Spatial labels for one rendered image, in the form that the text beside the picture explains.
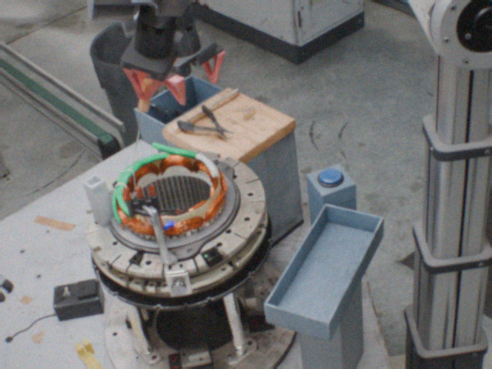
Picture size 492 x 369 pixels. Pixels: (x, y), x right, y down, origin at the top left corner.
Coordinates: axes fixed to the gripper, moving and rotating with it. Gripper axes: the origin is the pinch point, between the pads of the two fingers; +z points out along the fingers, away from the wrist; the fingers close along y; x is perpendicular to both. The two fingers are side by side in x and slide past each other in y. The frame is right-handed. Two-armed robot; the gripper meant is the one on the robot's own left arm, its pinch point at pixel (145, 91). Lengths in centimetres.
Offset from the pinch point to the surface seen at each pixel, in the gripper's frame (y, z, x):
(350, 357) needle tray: 12, 35, 46
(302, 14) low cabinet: -218, 125, 19
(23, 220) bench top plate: -21, 72, -30
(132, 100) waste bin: -124, 122, -32
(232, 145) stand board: -20.2, 25.2, 14.3
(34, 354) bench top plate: 17, 62, -11
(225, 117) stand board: -29.5, 27.3, 10.8
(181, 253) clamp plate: 12.7, 19.4, 12.8
